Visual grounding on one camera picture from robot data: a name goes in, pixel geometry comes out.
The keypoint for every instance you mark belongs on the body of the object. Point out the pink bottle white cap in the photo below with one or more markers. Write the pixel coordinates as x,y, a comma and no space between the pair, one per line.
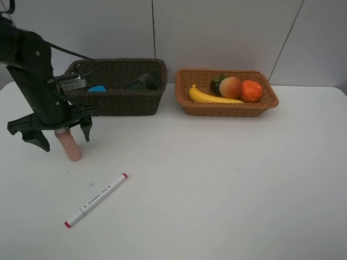
68,143

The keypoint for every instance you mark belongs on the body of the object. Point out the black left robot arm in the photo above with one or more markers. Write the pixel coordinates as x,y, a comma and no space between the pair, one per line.
28,59

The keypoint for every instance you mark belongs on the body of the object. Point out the orange mandarin fruit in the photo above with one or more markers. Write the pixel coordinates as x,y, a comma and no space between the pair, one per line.
251,91

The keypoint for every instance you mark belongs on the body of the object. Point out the black felt whiteboard eraser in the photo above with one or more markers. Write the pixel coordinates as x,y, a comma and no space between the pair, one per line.
99,88

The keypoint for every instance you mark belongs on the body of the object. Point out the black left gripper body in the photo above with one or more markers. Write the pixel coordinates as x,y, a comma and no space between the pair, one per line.
52,109

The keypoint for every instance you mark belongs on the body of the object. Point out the red yellow peach fruit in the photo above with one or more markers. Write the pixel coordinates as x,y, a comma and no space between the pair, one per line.
230,88

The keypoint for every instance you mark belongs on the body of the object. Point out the dark brown wicker basket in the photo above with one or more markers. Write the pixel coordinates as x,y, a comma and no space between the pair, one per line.
114,74

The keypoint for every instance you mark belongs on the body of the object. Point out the dark green pump bottle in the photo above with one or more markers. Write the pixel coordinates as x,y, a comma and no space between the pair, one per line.
145,82

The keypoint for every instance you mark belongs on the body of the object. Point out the white marker pink caps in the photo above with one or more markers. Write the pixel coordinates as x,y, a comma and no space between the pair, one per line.
89,206

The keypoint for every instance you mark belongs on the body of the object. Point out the yellow banana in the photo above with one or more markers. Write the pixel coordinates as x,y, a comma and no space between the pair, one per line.
196,95

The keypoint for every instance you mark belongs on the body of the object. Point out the dark purple mangosteen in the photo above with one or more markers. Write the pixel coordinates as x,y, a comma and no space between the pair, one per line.
215,84

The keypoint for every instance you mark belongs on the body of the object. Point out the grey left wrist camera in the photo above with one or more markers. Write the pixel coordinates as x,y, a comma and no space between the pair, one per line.
70,82

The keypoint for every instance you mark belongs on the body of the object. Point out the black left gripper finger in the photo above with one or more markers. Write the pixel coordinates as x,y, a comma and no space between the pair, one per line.
86,125
37,138

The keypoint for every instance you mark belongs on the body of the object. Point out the light orange wicker basket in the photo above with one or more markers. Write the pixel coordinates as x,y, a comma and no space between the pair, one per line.
202,78

